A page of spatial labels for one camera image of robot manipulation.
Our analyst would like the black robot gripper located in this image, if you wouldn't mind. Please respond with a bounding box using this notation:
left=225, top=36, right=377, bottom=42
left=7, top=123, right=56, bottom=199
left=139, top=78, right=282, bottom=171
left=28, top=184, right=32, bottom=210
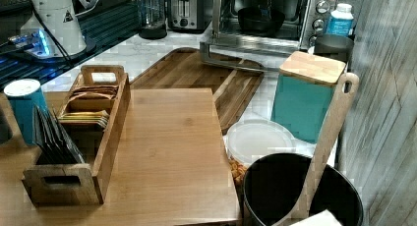
left=258, top=0, right=271, bottom=20

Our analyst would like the black bowl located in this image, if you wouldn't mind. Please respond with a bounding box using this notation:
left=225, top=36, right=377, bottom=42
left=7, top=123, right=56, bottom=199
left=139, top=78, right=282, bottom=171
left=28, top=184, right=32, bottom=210
left=238, top=7, right=285, bottom=36

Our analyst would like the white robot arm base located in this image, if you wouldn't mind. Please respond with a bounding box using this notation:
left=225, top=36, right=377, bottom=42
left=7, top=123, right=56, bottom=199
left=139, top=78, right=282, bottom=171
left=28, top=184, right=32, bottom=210
left=8, top=0, right=91, bottom=60

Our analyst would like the stainless toaster oven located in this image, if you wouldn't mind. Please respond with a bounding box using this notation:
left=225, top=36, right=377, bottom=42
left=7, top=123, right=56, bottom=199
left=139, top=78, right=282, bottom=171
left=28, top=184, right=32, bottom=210
left=211, top=0, right=337, bottom=53

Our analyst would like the toaster oven door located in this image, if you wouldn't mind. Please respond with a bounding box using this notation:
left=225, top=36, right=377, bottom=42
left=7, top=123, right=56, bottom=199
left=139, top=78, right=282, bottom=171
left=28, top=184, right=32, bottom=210
left=200, top=33, right=293, bottom=71

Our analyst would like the white-capped blue bottle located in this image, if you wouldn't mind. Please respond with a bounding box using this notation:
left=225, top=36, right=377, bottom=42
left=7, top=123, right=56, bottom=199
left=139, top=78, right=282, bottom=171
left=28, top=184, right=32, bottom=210
left=325, top=3, right=354, bottom=36

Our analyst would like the dark grey cup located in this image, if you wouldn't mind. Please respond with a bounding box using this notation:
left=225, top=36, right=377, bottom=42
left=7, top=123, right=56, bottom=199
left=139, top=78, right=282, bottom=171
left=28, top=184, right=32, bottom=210
left=314, top=34, right=354, bottom=63

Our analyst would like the wooden cutting board tray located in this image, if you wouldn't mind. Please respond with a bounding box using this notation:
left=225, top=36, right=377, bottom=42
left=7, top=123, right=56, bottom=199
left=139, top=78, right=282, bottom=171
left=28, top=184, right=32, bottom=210
left=131, top=47, right=264, bottom=135

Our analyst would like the teal canister with wooden lid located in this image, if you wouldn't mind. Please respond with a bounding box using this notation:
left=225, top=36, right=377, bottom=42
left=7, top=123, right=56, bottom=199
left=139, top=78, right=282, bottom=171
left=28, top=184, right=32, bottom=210
left=270, top=51, right=346, bottom=143

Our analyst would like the black french press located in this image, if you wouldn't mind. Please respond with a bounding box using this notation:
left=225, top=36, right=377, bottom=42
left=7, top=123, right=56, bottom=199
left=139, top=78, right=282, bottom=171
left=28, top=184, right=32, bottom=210
left=139, top=0, right=167, bottom=39

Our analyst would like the wooden spatula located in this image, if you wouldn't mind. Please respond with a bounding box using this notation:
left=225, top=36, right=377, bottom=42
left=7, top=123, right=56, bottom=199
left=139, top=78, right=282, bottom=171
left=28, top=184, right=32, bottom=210
left=271, top=73, right=359, bottom=226

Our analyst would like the cereal jar with plastic lid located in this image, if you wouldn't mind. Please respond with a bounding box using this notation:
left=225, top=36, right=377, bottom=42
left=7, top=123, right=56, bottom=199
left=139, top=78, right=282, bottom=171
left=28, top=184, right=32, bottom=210
left=225, top=119, right=296, bottom=187

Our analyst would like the black utensil holder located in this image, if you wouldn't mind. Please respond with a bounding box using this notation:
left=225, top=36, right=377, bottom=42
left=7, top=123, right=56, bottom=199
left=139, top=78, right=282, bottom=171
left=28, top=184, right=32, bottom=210
left=243, top=153, right=364, bottom=226

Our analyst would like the wooden drawer box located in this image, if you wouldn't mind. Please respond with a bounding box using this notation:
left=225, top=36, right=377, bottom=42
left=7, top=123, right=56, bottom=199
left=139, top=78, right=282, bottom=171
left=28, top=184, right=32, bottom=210
left=1, top=88, right=240, bottom=226

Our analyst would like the teal cylindrical shaker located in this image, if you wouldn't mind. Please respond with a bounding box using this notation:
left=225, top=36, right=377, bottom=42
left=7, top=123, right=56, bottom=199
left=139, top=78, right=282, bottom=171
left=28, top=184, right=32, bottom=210
left=4, top=79, right=47, bottom=145

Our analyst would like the wooden tea bag caddy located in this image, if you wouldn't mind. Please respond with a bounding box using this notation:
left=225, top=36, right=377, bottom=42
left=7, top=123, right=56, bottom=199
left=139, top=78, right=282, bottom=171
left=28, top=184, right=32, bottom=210
left=23, top=65, right=131, bottom=206

